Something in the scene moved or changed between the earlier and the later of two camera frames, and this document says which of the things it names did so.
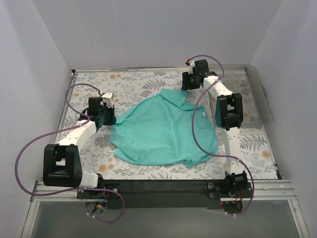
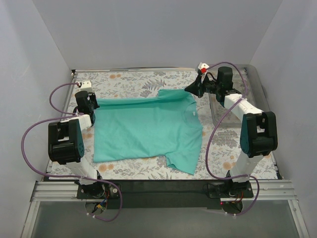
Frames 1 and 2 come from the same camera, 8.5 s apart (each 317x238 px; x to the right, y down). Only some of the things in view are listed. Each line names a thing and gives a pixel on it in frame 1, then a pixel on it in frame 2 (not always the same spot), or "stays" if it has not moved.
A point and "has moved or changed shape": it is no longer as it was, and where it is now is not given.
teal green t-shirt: [157, 130] has moved or changed shape
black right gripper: [186, 81] to [199, 86]
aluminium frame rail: [257, 191] stays
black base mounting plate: [163, 195] stays
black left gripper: [109, 115] to [92, 105]
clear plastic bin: [243, 79] stays
